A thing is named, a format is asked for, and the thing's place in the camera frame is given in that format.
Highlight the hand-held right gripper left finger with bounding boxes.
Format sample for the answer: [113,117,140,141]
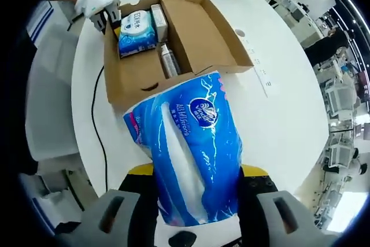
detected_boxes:
[54,163,160,247]

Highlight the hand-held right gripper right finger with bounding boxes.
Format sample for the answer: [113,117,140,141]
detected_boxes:
[238,163,336,247]

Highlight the teal wet wipes pack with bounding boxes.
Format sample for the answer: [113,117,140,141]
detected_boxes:
[117,10,158,58]

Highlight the small white carton box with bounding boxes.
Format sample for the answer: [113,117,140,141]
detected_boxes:
[150,3,169,41]

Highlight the grey spray bottle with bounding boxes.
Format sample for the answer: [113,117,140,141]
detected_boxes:
[158,43,182,79]

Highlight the blue tissue pack soft item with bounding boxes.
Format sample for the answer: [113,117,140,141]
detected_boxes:
[123,70,245,227]

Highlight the brown cardboard shoe box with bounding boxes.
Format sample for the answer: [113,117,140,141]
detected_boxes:
[103,0,255,113]

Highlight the black cable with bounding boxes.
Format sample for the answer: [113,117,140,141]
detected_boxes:
[91,66,109,193]

